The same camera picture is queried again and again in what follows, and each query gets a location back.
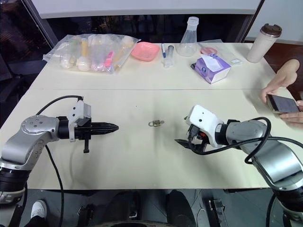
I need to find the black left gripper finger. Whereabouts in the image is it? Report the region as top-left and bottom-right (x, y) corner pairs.
(91, 129), (119, 137)
(91, 122), (120, 130)

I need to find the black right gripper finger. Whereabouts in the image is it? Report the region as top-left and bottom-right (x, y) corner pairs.
(189, 141), (206, 155)
(174, 139), (191, 149)

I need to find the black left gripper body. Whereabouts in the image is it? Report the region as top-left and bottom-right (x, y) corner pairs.
(74, 117), (93, 154)

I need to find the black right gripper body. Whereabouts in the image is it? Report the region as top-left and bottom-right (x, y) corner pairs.
(188, 124), (212, 152)

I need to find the dark smartphone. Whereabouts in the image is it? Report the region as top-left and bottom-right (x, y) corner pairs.
(266, 94), (301, 115)

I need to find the person's right hand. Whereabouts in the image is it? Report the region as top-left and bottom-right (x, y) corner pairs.
(261, 79), (288, 103)

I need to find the person's left hand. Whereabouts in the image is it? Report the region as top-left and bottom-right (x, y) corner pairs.
(278, 100), (303, 130)

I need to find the purple tissue box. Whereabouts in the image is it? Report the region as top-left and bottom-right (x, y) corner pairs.
(192, 53), (232, 85)

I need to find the clear plastic bag of items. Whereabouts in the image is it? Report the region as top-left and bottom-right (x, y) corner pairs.
(43, 33), (142, 75)

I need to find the pink plastic bowl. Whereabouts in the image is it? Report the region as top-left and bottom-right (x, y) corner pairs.
(131, 41), (160, 63)

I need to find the clear plastic syringe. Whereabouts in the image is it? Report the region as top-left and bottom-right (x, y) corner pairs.
(163, 45), (176, 69)

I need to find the pink petri dish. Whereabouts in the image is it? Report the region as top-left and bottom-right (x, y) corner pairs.
(200, 46), (217, 55)

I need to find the white shoe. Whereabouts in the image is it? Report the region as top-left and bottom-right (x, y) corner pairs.
(30, 200), (48, 220)

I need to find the clear plastic conical flask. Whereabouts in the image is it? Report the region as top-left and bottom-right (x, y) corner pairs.
(177, 16), (199, 58)

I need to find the white tumbler with brown lid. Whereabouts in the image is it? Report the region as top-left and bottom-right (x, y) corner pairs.
(246, 23), (283, 63)

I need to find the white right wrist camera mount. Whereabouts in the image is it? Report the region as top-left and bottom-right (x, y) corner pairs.
(184, 105), (224, 149)

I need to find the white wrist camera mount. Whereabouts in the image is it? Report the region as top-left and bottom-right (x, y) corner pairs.
(184, 105), (224, 149)
(68, 98), (92, 143)

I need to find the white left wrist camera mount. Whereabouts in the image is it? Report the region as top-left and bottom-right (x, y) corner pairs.
(68, 98), (92, 143)

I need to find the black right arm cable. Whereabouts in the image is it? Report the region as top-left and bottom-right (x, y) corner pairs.
(195, 117), (303, 164)

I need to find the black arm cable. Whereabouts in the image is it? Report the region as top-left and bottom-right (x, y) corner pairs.
(35, 95), (85, 227)
(195, 117), (303, 164)

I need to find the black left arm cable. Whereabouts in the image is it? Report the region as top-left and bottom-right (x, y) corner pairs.
(35, 95), (85, 227)

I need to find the black metal bracket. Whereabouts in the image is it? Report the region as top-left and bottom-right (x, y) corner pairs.
(207, 198), (226, 227)

